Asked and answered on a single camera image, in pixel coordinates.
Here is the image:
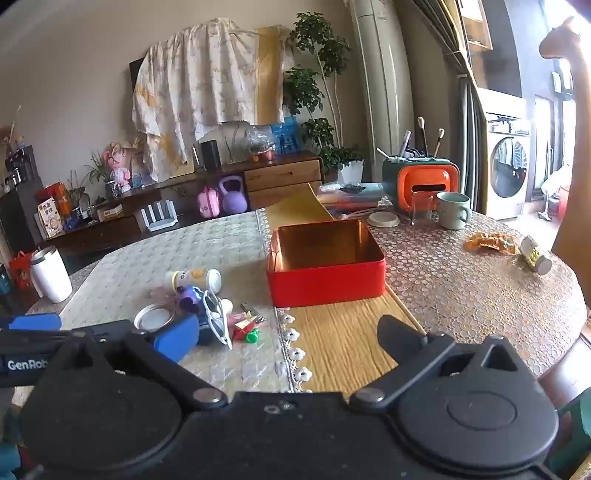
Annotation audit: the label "stack of coloured folders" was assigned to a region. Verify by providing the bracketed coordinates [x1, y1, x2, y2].
[318, 182, 387, 209]

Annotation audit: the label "small clear plastic bottle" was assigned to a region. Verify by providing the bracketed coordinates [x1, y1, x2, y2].
[165, 268, 223, 294]

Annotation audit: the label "floral sheet cloth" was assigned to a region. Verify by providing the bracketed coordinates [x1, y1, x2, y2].
[131, 17, 297, 184]

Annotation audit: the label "tall green houseplant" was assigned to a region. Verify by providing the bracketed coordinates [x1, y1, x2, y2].
[283, 11, 364, 172]

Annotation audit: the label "round tin white lid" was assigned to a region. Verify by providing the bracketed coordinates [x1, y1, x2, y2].
[133, 304, 175, 334]

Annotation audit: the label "small printed can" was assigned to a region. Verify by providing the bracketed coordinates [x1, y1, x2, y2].
[519, 235, 553, 276]

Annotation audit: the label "white router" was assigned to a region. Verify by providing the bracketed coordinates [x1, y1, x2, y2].
[137, 200, 179, 232]

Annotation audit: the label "red tin box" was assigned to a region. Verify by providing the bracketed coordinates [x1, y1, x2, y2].
[266, 219, 387, 308]

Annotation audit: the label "printed snack box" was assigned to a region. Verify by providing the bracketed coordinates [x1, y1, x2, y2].
[36, 196, 64, 239]

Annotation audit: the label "white tumbler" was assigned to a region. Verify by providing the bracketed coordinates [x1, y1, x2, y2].
[30, 246, 73, 304]

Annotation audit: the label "red bucket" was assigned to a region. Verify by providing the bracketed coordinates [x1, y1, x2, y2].
[556, 184, 574, 223]

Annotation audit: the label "clear plastic bag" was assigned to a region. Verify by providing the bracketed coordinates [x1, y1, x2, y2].
[244, 124, 279, 163]

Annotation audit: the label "pink toy bag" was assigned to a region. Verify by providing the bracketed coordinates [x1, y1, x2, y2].
[197, 185, 222, 219]

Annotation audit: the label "small cardboard box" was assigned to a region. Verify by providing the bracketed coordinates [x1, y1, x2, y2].
[96, 202, 126, 223]

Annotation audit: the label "yellow table runner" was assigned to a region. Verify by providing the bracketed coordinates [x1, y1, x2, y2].
[264, 183, 428, 394]

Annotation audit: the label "purple toy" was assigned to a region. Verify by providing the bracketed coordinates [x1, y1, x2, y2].
[174, 285, 207, 315]

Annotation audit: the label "white planter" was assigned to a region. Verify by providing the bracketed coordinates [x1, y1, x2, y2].
[337, 159, 366, 186]

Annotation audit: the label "blue box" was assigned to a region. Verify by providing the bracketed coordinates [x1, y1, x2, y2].
[270, 117, 302, 154]

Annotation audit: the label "clear drinking glass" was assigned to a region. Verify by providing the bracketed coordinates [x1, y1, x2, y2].
[410, 191, 435, 227]

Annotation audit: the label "standing air conditioner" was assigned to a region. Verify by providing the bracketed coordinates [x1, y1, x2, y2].
[349, 0, 415, 186]

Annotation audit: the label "orange wrapper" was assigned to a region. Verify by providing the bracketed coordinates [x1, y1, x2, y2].
[464, 232, 519, 256]

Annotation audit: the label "black coffee machine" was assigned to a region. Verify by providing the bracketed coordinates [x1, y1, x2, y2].
[4, 144, 38, 186]

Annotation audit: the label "red gift bag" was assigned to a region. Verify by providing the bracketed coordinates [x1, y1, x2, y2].
[8, 250, 36, 290]

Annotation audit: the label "cream quilted tablecloth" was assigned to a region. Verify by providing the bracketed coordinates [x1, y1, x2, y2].
[59, 209, 308, 394]

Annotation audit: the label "red candy packet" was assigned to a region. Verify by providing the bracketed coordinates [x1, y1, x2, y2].
[232, 313, 267, 341]

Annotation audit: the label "pink doll bouquet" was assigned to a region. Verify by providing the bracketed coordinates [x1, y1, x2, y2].
[103, 142, 133, 193]

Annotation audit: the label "small potted plant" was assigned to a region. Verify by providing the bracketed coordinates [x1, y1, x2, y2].
[84, 151, 122, 200]

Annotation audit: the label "white washing machine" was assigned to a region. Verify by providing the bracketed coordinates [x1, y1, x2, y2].
[477, 87, 533, 221]

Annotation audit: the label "orange green desk organizer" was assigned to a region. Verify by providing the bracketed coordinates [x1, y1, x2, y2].
[382, 156, 461, 214]

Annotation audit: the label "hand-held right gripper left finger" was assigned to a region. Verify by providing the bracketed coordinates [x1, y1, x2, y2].
[39, 316, 228, 410]

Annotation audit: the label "pale green mug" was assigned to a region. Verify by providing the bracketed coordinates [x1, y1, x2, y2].
[436, 191, 472, 230]

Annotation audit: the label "black small fridge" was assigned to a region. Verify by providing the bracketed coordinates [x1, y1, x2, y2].
[0, 184, 45, 260]

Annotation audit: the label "white sunglasses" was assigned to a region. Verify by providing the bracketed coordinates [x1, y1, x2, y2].
[202, 290, 234, 350]

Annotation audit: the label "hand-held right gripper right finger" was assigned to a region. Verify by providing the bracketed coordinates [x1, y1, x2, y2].
[349, 314, 539, 409]

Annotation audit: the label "purple kettlebell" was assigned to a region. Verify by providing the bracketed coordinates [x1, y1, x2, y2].
[217, 175, 250, 214]

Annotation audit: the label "wooden tv cabinet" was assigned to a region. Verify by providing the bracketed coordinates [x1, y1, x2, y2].
[41, 150, 325, 256]

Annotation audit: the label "black speaker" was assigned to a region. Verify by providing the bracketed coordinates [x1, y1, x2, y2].
[199, 139, 222, 171]

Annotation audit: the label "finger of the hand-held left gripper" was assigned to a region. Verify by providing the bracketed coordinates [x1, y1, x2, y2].
[46, 320, 135, 343]
[8, 313, 62, 331]

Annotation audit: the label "grey curtain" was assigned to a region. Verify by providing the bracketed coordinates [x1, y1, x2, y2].
[410, 0, 486, 205]

